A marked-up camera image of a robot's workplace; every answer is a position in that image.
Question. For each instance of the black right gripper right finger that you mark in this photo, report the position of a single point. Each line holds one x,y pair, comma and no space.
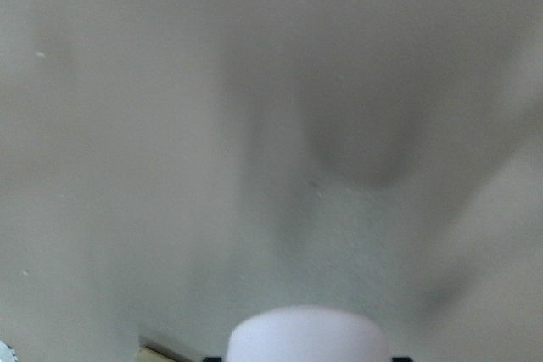
401,358

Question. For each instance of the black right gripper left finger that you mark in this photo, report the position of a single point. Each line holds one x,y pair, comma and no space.
213,359

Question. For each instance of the metal scoop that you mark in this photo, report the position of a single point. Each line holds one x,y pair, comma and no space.
7,354

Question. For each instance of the pink cup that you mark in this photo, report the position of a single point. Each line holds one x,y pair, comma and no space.
307,333

